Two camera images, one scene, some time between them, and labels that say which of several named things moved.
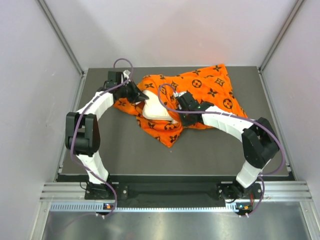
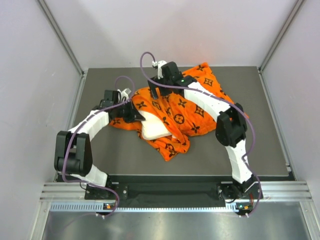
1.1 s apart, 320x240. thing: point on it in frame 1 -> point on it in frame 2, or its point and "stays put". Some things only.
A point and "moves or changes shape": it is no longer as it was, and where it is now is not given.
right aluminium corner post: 289,21 stays put
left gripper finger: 141,97 -> 138,117
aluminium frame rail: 273,190 stays put
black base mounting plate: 173,191 stays put
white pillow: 152,109 -> 152,128
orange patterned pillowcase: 211,85 moves or changes shape
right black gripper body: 186,119 -> 163,81
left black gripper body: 128,90 -> 125,111
